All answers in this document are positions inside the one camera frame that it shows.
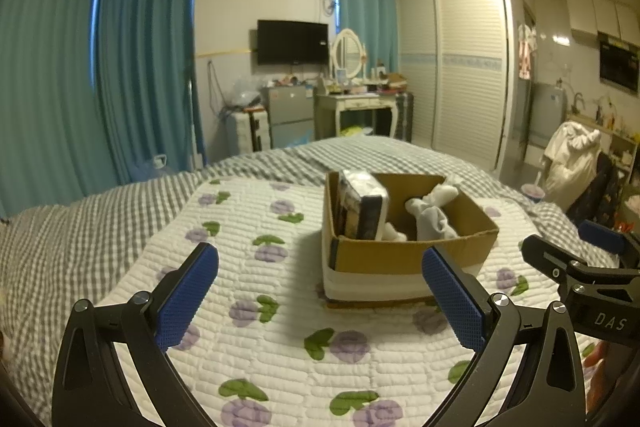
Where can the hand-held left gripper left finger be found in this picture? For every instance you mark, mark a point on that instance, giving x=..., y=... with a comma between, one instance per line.
x=185, y=299

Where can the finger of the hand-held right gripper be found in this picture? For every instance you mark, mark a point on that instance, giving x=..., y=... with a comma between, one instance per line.
x=602, y=237
x=547, y=254

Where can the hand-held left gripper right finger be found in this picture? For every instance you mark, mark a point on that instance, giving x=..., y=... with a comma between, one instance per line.
x=452, y=302

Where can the brown cardboard box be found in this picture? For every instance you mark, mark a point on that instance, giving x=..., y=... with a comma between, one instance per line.
x=400, y=264

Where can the large white sock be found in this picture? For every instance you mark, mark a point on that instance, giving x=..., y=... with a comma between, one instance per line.
x=430, y=224

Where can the small white sock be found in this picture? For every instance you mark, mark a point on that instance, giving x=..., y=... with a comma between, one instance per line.
x=395, y=234

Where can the twisted white sock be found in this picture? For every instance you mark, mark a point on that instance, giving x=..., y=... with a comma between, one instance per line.
x=442, y=197

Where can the floral tissue pack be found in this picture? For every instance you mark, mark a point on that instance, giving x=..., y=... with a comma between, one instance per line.
x=370, y=212

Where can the dark floral garment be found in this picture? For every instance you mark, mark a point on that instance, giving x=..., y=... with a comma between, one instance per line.
x=597, y=192

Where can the drink cup with straw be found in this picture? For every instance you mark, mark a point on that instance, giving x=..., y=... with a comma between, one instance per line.
x=532, y=192

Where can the cluttered wooden shelf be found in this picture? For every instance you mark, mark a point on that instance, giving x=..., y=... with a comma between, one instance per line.
x=622, y=142

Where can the quilted floral mat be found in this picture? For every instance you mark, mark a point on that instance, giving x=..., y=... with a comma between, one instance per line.
x=280, y=357

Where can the grey checked bedsheet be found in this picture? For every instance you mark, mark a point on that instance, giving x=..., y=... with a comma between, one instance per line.
x=100, y=227

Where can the metal faucet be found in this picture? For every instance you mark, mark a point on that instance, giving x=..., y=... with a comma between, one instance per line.
x=578, y=102

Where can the small white object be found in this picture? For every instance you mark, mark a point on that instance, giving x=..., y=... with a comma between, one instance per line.
x=160, y=161

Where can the white suitcase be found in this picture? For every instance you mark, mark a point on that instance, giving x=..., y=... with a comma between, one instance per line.
x=250, y=129

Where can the white pole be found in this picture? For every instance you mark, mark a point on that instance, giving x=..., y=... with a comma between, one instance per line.
x=196, y=117

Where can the dark suitcase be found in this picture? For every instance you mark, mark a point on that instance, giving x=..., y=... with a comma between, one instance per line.
x=404, y=117

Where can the yellow green bag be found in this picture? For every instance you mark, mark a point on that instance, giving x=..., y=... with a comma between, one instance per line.
x=357, y=131

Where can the hanging pink white clothes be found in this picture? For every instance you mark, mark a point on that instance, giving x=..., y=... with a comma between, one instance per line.
x=526, y=52

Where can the white louvred wardrobe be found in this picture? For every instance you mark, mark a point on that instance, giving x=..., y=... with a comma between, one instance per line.
x=465, y=67

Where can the small grey fridge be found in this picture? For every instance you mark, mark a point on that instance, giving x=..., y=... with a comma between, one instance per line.
x=290, y=117

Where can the clear plastic bag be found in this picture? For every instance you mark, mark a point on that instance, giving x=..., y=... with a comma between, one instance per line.
x=245, y=92

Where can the white dressing table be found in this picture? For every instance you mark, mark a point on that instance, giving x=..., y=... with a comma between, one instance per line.
x=355, y=103

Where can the stack of boxes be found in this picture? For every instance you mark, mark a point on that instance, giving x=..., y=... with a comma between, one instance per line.
x=397, y=82

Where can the teal window curtain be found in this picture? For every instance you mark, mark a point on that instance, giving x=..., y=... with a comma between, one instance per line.
x=145, y=57

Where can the wide teal curtain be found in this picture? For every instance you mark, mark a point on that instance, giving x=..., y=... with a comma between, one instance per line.
x=45, y=82

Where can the oval white mirror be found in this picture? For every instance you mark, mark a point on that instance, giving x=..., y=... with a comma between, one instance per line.
x=347, y=52

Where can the narrow teal curtain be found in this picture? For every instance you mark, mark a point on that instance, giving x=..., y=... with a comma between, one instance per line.
x=365, y=2

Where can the white wall cabinets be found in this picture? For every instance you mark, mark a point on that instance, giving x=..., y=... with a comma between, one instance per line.
x=602, y=14

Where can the black wall television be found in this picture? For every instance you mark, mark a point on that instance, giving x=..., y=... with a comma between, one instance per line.
x=292, y=42

